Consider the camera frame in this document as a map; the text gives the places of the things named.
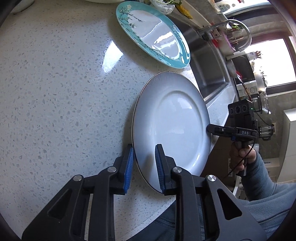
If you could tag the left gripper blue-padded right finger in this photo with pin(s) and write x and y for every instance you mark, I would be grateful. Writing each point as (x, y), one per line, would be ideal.
(165, 165)

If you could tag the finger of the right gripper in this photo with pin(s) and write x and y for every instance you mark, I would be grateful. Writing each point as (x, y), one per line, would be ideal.
(215, 130)

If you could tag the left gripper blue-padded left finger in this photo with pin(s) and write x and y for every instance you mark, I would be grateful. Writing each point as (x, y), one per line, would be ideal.
(124, 169)

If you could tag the grey-white gradient plate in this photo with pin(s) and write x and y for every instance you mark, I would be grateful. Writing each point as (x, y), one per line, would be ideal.
(170, 111)

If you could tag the teal floral plate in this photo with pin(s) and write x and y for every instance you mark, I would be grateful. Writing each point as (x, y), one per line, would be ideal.
(154, 32)

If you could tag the right forearm grey sleeve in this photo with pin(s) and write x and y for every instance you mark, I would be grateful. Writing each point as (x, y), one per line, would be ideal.
(268, 202)

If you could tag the chrome kitchen faucet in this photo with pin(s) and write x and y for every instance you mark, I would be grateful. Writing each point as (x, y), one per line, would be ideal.
(236, 32)

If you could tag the person's right hand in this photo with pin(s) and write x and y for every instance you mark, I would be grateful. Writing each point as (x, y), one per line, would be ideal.
(237, 157)

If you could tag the stainless steel sink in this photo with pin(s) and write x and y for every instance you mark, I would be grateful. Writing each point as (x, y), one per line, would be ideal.
(206, 62)

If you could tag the plastic bag with vegetables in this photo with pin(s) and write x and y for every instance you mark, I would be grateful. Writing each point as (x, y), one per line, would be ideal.
(167, 7)

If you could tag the large white bowl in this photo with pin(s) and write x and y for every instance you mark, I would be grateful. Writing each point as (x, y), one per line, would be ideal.
(21, 6)

